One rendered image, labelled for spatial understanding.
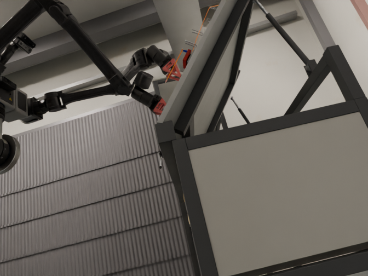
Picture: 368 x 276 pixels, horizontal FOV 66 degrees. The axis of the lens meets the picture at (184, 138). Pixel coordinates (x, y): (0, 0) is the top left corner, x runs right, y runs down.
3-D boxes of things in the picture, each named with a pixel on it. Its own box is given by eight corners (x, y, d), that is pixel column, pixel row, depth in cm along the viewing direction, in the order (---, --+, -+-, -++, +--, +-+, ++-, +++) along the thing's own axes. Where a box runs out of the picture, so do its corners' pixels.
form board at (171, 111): (182, 194, 195) (179, 193, 195) (234, 76, 226) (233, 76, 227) (162, 124, 85) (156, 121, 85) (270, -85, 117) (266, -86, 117)
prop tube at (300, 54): (310, 68, 106) (265, 13, 117) (308, 73, 109) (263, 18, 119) (317, 65, 107) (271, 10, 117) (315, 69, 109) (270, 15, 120)
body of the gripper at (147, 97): (163, 102, 129) (150, 95, 131) (159, 95, 120) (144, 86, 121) (155, 114, 129) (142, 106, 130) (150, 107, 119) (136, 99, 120)
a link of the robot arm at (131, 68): (115, 95, 167) (110, 77, 167) (125, 93, 170) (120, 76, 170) (140, 68, 130) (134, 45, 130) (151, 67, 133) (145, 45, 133)
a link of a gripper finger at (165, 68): (187, 75, 129) (172, 62, 131) (184, 68, 122) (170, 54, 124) (176, 85, 128) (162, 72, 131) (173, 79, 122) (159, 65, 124)
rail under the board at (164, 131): (157, 143, 82) (154, 124, 85) (180, 203, 192) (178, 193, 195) (176, 139, 83) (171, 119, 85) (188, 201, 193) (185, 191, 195)
